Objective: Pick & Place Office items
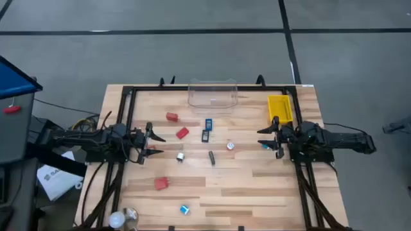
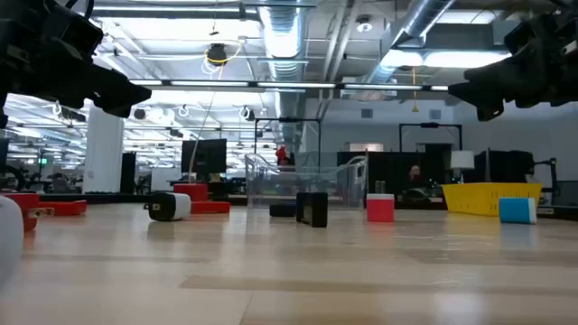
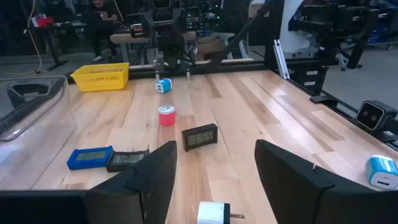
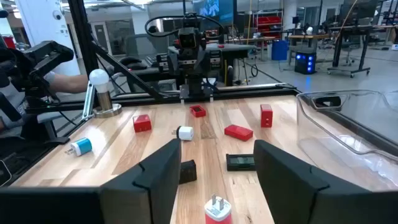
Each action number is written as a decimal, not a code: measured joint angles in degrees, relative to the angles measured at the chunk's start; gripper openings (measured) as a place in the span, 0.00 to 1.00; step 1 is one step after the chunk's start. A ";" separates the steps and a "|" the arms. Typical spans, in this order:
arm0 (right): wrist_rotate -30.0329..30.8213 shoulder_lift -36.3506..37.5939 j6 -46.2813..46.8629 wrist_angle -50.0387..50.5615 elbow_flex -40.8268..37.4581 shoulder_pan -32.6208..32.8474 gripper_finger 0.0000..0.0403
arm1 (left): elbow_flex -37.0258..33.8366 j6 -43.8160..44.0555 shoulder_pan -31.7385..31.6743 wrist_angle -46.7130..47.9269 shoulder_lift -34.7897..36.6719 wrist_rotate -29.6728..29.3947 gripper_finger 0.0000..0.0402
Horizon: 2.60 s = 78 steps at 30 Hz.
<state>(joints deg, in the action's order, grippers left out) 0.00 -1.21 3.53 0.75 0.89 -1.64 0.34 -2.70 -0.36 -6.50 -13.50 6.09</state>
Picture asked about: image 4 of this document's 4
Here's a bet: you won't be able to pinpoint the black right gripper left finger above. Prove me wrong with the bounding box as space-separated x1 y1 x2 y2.
99 139 182 224

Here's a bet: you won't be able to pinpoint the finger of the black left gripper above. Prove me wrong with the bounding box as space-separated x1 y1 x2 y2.
196 49 208 75
169 49 181 77

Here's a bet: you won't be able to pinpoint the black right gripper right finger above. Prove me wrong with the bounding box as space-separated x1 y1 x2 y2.
253 139 398 224

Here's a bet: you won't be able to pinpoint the black cube charger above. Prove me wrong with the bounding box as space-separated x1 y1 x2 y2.
179 159 198 185

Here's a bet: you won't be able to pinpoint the red digital thermometer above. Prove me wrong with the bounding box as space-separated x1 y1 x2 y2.
189 105 207 118
224 124 254 142

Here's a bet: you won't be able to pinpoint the black digital thermometer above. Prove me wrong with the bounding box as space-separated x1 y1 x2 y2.
226 153 256 172

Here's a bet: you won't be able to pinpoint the red wall charger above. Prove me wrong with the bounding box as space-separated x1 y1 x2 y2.
132 114 152 133
260 104 274 129

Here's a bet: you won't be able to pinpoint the white wall plug charger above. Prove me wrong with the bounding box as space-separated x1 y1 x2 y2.
172 125 195 142

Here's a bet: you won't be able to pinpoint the red and white plug charger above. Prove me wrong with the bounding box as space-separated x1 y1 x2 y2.
203 194 233 224

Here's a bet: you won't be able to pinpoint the blue and white plug charger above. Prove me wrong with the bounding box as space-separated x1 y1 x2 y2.
65 137 93 157

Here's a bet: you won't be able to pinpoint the large display screen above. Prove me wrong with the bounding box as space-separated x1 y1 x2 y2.
192 0 235 24

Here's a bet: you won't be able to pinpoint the blue plastic bin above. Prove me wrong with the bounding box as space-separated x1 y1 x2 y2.
271 39 290 62

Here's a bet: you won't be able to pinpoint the shelf rack with red bins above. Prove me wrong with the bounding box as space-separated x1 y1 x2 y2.
252 10 284 37

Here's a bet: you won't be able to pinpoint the white light bulb on base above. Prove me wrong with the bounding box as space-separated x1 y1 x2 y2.
88 68 123 119

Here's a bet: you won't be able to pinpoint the clear plastic bin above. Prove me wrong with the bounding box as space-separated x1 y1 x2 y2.
295 89 398 192

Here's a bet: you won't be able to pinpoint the black computer tower blue lights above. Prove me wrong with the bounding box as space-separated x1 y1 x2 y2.
294 50 318 75

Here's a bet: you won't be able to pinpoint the wooden top desk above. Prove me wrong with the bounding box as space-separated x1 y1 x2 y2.
287 33 331 66

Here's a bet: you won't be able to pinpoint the person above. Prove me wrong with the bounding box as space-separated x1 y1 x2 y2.
0 46 90 130

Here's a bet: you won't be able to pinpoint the black standing desk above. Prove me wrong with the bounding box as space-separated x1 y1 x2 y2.
325 24 398 78

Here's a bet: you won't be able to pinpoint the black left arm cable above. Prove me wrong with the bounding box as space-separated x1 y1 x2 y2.
144 14 225 39

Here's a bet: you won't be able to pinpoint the black metal table frame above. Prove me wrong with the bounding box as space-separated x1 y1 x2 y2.
24 0 398 153

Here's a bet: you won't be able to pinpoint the silver aluminium post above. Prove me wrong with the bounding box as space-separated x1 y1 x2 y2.
81 81 96 121

